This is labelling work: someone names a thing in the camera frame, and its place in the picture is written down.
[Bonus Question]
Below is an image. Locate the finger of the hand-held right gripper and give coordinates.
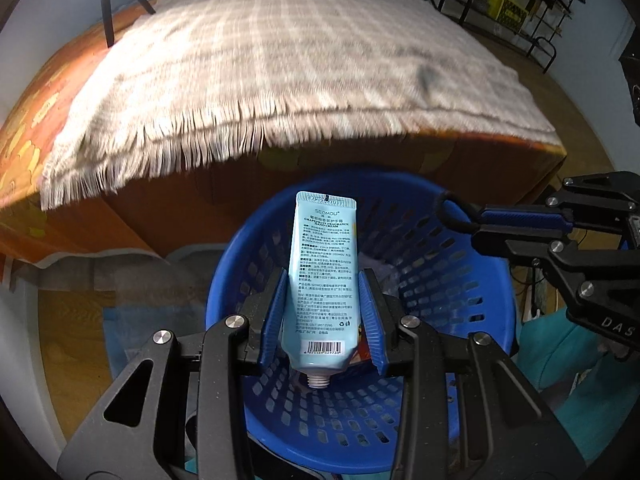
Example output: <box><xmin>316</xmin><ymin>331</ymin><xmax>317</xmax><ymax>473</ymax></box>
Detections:
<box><xmin>477</xmin><ymin>171</ymin><xmax>640</xmax><ymax>233</ymax></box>
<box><xmin>470</xmin><ymin>225</ymin><xmax>640</xmax><ymax>351</ymax></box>

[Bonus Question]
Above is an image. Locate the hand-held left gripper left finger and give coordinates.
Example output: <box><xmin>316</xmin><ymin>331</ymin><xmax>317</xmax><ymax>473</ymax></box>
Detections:
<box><xmin>57</xmin><ymin>267</ymin><xmax>291</xmax><ymax>480</ymax></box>

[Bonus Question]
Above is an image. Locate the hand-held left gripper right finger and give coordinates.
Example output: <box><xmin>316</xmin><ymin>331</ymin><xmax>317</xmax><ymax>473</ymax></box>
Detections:
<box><xmin>357</xmin><ymin>269</ymin><xmax>586</xmax><ymax>480</ymax></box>

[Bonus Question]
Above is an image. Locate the red foil package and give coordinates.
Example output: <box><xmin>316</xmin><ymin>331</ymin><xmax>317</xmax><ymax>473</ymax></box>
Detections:
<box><xmin>350</xmin><ymin>332</ymin><xmax>374</xmax><ymax>367</ymax></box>

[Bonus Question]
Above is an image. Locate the light blue cream tube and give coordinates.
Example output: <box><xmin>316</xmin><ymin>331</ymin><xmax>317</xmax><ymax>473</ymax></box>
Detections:
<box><xmin>280</xmin><ymin>191</ymin><xmax>358</xmax><ymax>391</ymax></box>

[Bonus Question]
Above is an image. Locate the black cord loop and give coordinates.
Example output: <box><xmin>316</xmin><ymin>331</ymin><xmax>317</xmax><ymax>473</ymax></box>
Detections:
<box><xmin>434</xmin><ymin>192</ymin><xmax>483</xmax><ymax>234</ymax></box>

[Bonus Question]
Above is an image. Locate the blue plastic basket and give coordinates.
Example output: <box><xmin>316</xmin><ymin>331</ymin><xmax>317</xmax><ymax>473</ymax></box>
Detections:
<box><xmin>206</xmin><ymin>165</ymin><xmax>518</xmax><ymax>473</ymax></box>

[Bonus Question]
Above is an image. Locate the person's teal clothing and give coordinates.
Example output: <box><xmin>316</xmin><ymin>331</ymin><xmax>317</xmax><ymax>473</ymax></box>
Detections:
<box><xmin>515</xmin><ymin>305</ymin><xmax>640</xmax><ymax>461</ymax></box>

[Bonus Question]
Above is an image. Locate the black metal rack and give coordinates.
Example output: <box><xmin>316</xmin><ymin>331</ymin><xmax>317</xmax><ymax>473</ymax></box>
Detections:
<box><xmin>457</xmin><ymin>0</ymin><xmax>586</xmax><ymax>76</ymax></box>

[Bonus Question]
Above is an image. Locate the yellow crate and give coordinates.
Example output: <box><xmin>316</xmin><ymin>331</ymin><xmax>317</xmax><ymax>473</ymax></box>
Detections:
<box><xmin>487</xmin><ymin>0</ymin><xmax>532</xmax><ymax>36</ymax></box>

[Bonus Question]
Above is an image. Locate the beige plaid blanket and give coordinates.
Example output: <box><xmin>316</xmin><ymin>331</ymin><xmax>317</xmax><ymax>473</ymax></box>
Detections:
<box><xmin>40</xmin><ymin>0</ymin><xmax>558</xmax><ymax>211</ymax></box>

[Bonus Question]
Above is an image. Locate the orange floral mattress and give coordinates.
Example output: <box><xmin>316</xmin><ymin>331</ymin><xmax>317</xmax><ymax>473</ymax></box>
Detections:
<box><xmin>0</xmin><ymin>0</ymin><xmax>568</xmax><ymax>267</ymax></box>

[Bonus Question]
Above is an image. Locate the black tripod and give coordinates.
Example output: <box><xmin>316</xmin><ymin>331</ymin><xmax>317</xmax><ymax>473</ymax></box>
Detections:
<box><xmin>97</xmin><ymin>0</ymin><xmax>157</xmax><ymax>50</ymax></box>

